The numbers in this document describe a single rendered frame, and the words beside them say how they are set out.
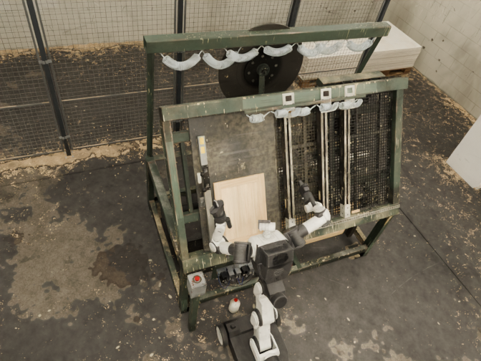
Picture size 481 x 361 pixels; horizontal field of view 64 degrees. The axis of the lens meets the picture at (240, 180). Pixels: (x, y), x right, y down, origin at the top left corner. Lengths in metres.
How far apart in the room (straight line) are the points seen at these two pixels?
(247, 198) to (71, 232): 2.11
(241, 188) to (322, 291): 1.67
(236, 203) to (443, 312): 2.65
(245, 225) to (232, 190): 0.34
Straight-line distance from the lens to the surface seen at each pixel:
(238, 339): 3.70
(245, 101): 2.92
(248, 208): 3.20
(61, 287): 4.19
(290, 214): 3.38
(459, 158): 6.41
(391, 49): 7.70
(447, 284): 5.03
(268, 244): 2.73
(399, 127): 3.88
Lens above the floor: 3.60
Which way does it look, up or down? 47 degrees down
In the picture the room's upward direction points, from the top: 11 degrees clockwise
